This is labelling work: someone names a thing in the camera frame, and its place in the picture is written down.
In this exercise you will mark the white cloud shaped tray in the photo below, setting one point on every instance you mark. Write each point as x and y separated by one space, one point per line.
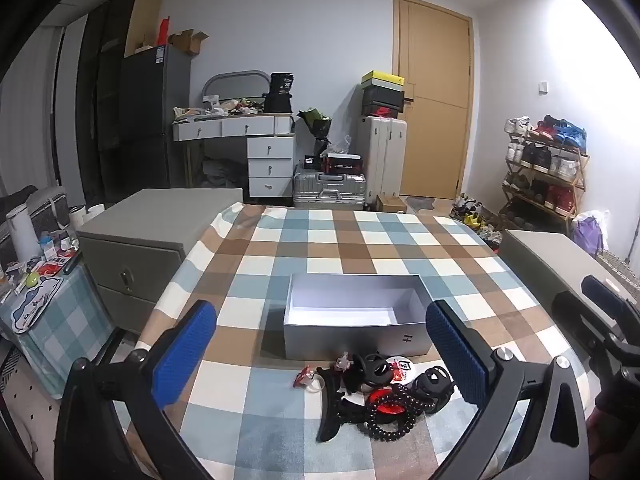
35 307

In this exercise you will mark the black wrapped flower bouquet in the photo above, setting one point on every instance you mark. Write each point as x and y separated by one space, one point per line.
316 125

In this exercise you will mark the red round ornament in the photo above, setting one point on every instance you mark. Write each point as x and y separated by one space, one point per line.
382 401

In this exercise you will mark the small black box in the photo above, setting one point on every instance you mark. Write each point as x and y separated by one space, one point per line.
312 162

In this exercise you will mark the white round badge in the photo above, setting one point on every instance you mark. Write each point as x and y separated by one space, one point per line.
403 366

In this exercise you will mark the side table with checked cloth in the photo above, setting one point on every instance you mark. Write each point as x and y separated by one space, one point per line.
75 320

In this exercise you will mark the dark wardrobe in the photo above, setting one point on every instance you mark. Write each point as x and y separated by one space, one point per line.
102 85

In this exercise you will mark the small cardboard box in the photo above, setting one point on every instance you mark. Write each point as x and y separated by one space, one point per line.
391 203

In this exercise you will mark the wooden shoe rack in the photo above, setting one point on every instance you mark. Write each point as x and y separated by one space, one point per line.
580 180

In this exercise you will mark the pile of small table clutter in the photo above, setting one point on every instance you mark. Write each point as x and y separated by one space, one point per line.
52 260

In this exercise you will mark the red packet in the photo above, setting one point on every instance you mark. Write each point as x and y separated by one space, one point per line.
165 32

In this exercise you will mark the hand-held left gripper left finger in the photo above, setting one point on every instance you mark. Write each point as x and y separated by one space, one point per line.
182 360

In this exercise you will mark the small pink charm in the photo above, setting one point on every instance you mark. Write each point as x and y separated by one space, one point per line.
344 362

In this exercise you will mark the yellow shoe box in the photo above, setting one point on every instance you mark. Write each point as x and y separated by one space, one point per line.
382 80

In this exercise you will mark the grey clothes pile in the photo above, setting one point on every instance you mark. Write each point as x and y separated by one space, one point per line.
222 172

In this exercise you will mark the rows of sneakers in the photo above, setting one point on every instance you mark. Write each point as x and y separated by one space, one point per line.
545 160

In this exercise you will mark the grey floor mat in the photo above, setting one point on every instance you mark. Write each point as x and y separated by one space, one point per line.
420 203

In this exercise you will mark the open cardboard box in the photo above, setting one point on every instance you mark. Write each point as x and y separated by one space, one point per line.
187 42

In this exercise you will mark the silver suitcase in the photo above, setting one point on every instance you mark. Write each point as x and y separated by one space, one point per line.
327 191

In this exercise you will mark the white paper cups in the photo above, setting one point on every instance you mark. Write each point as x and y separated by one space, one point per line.
85 214

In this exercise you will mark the dark grey refrigerator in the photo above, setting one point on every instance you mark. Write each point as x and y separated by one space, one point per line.
150 110

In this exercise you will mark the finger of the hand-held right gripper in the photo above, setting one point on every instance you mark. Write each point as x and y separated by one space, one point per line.
602 297
580 320

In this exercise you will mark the pile of desk clutter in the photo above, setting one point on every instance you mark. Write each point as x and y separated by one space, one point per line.
225 107

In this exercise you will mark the person's right forearm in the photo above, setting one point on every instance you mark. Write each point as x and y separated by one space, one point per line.
620 425

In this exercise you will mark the white vanity desk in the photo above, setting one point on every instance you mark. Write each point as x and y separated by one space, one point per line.
270 165

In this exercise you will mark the grey drawer cabinet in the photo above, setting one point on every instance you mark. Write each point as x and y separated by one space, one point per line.
145 240

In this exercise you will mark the black red shoe box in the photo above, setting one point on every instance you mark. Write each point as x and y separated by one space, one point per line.
382 110

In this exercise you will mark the black hair claw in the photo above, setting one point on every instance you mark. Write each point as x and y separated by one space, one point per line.
372 367
432 385

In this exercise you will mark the pile of shoes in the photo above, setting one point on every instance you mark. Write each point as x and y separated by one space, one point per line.
475 220

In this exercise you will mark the purple bag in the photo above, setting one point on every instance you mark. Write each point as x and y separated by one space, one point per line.
587 235

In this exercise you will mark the grey patterned bag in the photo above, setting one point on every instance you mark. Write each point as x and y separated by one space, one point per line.
50 205

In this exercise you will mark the grey cardboard box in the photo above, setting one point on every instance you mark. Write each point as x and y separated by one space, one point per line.
350 341

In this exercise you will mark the white suitcase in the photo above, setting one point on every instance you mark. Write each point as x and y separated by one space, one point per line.
382 160

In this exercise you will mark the grey arched mirror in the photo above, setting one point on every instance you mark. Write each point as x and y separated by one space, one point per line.
235 82

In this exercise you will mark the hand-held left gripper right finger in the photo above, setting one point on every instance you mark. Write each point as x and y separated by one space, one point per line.
455 360

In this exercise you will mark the black wavy hair clip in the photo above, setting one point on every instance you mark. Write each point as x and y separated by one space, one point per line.
354 385
330 412

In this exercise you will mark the tall cardboard sheet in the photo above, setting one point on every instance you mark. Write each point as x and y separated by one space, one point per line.
145 15

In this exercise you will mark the red white charm clip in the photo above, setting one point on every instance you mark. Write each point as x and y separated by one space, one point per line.
304 376

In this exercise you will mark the grey plain cabinet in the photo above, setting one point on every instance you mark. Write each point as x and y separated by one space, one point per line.
540 255

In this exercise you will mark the wooden door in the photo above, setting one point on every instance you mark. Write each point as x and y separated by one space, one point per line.
435 60

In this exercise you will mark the clear plastic bag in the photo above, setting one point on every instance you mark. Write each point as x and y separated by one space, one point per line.
341 146

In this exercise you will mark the white thermos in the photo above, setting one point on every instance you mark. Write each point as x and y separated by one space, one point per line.
22 232

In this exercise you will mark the checked tablecloth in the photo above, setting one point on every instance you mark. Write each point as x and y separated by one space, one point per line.
250 410

